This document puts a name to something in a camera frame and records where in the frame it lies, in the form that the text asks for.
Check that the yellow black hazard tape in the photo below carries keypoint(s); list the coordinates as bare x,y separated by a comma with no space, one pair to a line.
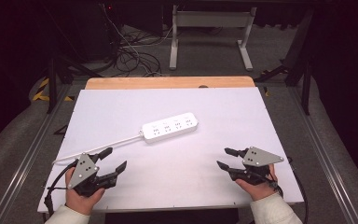
40,97

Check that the person's left hand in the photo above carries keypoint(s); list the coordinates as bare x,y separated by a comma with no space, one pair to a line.
80,201

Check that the white board cover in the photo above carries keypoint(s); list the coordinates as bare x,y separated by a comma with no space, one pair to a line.
167,174

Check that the white power strip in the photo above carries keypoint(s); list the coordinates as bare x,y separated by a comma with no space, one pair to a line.
170,127

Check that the person's right hand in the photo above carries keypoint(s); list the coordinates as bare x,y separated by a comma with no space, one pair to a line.
258,191

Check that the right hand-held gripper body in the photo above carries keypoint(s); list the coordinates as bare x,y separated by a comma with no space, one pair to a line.
258,158

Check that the aluminium floor rail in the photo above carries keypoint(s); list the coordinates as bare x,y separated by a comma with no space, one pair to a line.
326,165
21,169

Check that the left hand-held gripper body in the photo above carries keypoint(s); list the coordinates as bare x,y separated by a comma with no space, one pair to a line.
83,171

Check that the black metal stand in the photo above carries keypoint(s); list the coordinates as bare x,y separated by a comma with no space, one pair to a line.
306,88
52,88

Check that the white metal desk frame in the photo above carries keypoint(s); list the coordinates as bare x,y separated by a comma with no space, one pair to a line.
211,19

